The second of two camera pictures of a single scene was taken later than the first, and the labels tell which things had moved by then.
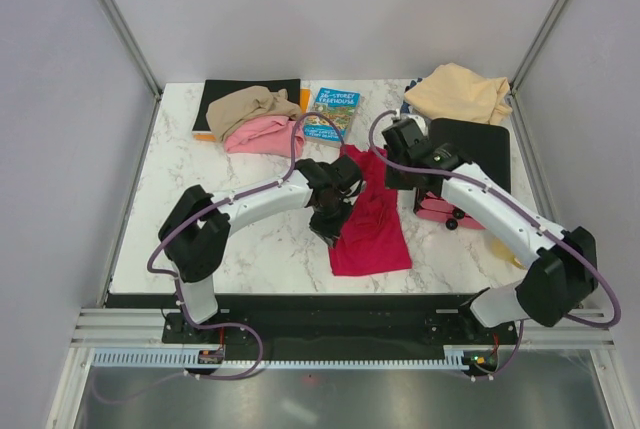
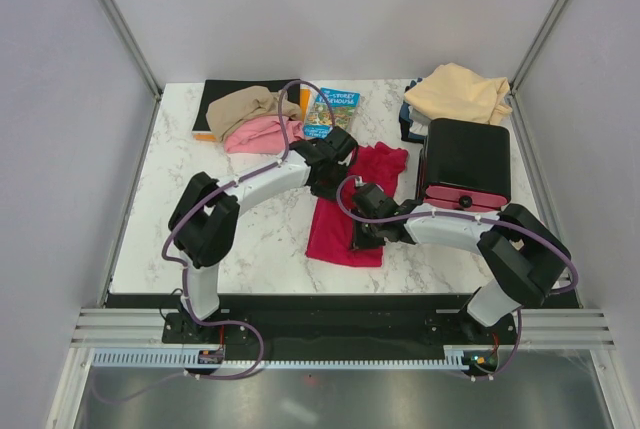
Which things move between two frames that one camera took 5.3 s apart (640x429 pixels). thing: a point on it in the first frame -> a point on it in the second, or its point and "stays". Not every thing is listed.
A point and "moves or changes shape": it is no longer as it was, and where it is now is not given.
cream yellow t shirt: (456, 93) stays
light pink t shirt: (270, 136) stays
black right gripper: (395, 183) -> (360, 243)
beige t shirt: (256, 100) stays
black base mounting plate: (338, 322) stays
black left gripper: (331, 233) -> (321, 192)
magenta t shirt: (372, 239) moves or changes shape
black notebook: (215, 89) stays
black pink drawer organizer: (482, 145) stays
